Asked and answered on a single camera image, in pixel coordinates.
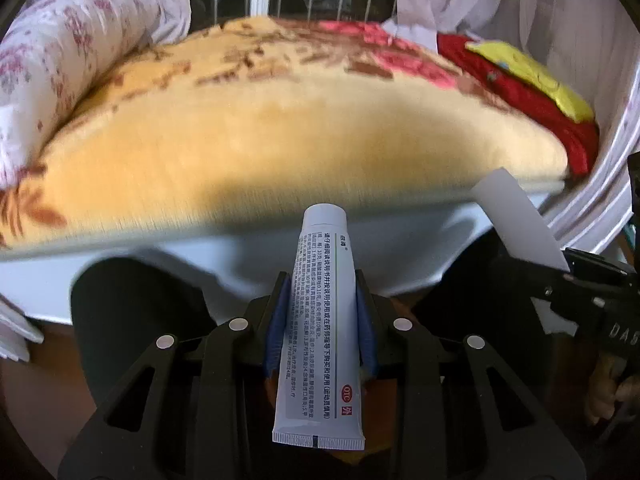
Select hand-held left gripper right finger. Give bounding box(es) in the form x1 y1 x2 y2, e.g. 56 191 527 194
352 270 587 480

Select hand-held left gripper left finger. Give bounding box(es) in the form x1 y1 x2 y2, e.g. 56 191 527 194
57 272 294 480

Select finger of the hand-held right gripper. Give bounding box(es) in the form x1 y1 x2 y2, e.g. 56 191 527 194
520 269 608 322
561 247 640 288

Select white ointment tube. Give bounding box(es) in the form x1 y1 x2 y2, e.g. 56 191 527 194
271 203 366 452

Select white paper sheet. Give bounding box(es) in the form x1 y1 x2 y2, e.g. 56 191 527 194
471 167 579 336

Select person's right hand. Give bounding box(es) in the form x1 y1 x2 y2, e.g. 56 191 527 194
584 352 640 427

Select pale blue bedsheet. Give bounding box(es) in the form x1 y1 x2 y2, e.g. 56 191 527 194
0 187 566 333

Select person's black trousers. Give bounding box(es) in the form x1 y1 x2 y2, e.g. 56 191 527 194
70 229 601 413

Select red cloth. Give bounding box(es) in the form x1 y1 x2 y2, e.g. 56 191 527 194
436 34 601 178

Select yellow cloth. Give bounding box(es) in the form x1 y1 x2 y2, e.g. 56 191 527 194
465 41 597 124

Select yellow floral plush blanket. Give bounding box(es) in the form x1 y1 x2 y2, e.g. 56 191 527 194
0 15 572 252

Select white striped cloth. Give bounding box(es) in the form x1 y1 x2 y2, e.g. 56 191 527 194
0 294 45 362

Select white pink-flowered pillow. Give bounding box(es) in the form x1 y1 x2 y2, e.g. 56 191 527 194
0 0 152 192

